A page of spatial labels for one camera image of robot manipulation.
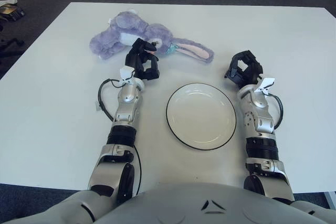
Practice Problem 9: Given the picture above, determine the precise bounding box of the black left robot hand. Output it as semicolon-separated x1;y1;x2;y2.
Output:
124;38;161;81

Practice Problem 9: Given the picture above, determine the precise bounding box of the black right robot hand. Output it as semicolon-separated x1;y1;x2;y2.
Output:
224;49;264;86

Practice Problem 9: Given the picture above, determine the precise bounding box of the purple plush bunny doll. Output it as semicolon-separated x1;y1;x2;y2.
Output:
89;10;216;65

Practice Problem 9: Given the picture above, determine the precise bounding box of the white plate with black rim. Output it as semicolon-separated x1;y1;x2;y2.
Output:
165;82;237;152

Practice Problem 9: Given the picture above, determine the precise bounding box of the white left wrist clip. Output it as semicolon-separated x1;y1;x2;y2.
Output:
119;67;135;87

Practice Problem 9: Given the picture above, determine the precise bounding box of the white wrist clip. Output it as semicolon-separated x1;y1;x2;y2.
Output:
256;77;275;93
119;67;135;87

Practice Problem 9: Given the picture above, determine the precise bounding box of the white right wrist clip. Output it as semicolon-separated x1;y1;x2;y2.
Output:
256;77;275;93

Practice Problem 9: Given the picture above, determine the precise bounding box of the black office chair base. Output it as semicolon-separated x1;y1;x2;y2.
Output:
0;37;24;57

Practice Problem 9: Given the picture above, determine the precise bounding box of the black and gold box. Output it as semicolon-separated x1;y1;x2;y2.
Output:
0;3;26;22

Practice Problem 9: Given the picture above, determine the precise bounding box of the grey robot torso shell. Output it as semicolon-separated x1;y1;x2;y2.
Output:
44;182;336;224

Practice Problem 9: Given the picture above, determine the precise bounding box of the grey table leg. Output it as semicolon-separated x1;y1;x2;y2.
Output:
324;191;336;206

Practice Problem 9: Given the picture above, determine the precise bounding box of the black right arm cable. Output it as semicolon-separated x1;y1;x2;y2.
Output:
265;92;285;130

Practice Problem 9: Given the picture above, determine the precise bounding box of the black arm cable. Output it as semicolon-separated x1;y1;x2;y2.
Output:
265;92;285;130
98;78;142;190

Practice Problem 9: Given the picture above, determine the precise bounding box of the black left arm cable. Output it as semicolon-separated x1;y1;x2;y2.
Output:
98;78;142;190

